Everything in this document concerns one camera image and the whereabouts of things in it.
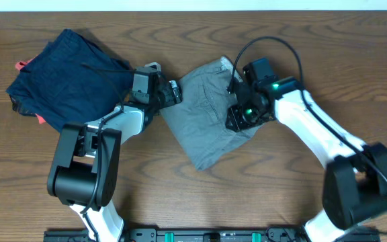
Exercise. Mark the grey shorts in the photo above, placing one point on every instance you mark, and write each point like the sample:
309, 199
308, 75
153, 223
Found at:
198, 122

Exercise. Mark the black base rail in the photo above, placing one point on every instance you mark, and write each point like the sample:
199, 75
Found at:
272, 234

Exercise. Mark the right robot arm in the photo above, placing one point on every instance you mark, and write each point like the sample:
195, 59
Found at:
355, 183

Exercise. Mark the folded navy blue garment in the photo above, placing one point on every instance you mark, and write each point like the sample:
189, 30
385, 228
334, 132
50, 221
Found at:
71, 80

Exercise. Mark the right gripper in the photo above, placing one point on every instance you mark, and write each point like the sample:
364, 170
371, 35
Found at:
235, 113

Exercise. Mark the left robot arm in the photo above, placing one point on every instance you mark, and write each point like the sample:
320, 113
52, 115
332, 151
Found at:
84, 170

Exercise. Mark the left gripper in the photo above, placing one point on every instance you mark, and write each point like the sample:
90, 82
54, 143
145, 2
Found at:
166, 93

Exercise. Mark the folded red garment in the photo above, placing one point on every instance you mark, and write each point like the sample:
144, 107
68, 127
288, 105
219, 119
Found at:
19, 66

